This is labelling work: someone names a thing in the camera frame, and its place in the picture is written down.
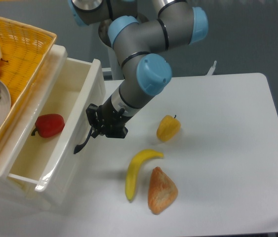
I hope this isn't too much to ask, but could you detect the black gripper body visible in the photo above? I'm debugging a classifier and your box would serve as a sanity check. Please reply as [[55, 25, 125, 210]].
[[98, 102, 128, 138]]

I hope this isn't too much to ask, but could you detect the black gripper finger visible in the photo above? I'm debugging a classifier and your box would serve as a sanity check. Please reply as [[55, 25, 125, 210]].
[[86, 103, 99, 128], [91, 125, 105, 138]]

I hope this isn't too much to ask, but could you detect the white top drawer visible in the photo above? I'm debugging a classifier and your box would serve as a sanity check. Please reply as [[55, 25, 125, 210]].
[[7, 59, 105, 209]]

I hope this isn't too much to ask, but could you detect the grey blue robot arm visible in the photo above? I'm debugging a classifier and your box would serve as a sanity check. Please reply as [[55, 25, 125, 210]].
[[68, 0, 208, 138]]

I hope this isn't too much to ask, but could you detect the white drawer cabinet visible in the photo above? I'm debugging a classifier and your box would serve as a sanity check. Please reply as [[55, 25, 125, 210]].
[[0, 45, 106, 209]]

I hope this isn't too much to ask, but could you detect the yellow toy banana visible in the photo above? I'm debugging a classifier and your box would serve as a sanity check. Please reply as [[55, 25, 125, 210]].
[[124, 149, 164, 201]]

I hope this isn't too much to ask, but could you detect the red toy bell pepper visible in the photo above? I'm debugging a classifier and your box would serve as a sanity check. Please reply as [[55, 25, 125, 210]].
[[31, 114, 65, 138]]

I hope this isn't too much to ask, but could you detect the yellow toy bell pepper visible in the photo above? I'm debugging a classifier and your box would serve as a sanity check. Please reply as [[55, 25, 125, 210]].
[[157, 115, 181, 142]]

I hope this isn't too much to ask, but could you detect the orange toy bread piece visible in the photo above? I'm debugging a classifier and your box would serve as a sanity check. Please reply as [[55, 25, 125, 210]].
[[148, 167, 178, 215]]

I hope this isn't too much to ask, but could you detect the yellow woven basket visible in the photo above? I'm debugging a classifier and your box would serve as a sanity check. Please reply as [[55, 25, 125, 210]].
[[0, 17, 57, 141]]

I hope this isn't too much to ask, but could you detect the black top drawer handle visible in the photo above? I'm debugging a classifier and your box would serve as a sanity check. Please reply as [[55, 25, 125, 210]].
[[74, 126, 93, 155]]

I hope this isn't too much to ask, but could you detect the white metal table bracket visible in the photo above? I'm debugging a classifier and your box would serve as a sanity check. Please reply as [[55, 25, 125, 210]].
[[206, 60, 217, 76]]

